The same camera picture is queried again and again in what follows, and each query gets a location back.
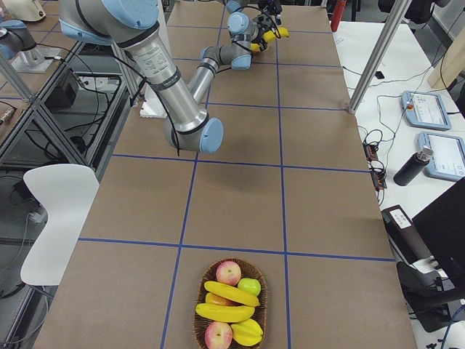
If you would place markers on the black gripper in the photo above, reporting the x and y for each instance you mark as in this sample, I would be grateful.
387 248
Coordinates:
260 32

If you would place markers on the yellow banana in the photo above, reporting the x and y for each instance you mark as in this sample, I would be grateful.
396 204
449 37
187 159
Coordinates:
277 33
231 293
224 313

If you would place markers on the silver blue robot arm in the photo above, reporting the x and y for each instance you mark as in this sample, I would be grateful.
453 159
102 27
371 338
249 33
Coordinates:
134 27

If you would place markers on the woven brown fruit basket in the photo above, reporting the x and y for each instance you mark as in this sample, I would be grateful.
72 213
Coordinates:
248 270

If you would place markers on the red cylinder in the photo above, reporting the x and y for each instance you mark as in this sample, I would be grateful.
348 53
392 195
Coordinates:
337 14

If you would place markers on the teach pendant upper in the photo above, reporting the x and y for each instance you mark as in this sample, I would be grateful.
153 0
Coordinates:
425 110

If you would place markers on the teach pendant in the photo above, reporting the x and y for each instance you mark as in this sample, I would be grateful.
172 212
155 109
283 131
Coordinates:
425 110
447 162

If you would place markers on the black water bottle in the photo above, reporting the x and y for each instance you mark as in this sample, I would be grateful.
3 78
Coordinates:
413 166

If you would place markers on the teach pendant lower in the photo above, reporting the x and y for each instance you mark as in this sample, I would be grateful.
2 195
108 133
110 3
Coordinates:
447 162

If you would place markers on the red apple far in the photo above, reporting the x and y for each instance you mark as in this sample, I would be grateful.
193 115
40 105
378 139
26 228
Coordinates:
229 273

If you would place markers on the red apple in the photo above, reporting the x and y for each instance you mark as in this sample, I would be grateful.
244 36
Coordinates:
218 335
229 273

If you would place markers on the black device with label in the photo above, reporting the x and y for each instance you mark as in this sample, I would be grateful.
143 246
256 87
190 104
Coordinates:
404 235

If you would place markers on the white chair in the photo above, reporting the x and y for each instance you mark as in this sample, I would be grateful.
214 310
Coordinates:
66 192

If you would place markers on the green apple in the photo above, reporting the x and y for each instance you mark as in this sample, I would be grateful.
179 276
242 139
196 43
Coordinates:
250 285

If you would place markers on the black monitor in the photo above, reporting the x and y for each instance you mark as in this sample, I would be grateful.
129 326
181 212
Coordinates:
441 227

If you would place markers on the orange fruit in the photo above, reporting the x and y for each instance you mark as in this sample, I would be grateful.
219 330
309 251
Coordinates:
215 299

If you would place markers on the yellow starfruit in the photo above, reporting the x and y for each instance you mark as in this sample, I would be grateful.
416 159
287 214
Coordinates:
247 333

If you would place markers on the red apple near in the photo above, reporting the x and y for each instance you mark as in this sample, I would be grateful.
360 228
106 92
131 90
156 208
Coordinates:
218 335

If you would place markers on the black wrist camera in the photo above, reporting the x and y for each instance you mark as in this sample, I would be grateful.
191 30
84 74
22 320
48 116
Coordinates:
273 7

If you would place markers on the aluminium frame post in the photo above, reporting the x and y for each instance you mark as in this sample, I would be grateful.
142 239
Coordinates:
388 31

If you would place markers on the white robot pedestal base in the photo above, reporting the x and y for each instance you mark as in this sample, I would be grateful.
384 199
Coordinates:
152 107

